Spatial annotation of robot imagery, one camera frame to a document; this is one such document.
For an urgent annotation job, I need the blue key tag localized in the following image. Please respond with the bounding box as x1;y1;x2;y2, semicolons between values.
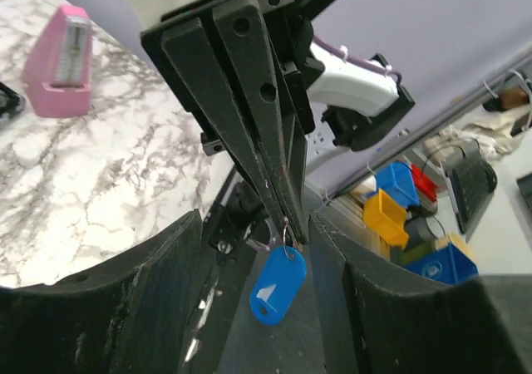
249;247;307;326

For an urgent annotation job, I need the silver split keyring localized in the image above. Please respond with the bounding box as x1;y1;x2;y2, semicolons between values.
282;217;298;261

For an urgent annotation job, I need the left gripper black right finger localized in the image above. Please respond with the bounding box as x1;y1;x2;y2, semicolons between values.
309;212;531;373

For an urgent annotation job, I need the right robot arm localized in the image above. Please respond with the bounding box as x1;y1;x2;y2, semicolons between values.
127;0;413;244

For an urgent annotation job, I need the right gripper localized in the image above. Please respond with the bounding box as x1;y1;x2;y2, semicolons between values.
141;0;335;244

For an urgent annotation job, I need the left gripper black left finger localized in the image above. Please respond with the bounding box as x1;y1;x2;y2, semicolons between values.
1;211;202;373

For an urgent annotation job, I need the pink card box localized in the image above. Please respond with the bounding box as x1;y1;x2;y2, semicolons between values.
22;4;92;119

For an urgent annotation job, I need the black poker chip case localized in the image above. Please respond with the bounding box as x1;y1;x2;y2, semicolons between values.
0;82;26;130

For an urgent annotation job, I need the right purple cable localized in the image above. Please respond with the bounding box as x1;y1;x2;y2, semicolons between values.
311;35;404;80

